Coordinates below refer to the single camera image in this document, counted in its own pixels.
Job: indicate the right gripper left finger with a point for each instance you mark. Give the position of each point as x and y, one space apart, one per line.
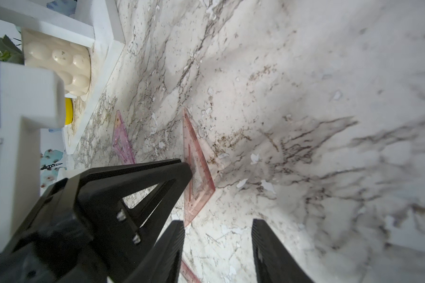
163 262

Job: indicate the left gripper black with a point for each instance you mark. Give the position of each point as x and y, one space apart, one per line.
96 226

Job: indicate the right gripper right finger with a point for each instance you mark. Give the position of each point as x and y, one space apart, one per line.
273 262

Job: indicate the pink small triangle ruler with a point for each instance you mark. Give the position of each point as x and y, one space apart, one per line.
188 274

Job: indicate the pink tall triangle ruler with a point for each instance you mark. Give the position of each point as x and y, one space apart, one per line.
201 187

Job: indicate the purple triangle ruler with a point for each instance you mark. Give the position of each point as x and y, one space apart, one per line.
121 145

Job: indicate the yellow bottle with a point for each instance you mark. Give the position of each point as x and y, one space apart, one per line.
69 111

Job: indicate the small plant in cream pot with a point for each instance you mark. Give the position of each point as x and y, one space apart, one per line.
70 61

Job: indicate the white stepped display stand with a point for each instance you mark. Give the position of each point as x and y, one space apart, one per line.
80 40

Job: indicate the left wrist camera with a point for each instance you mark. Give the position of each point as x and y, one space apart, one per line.
31 99

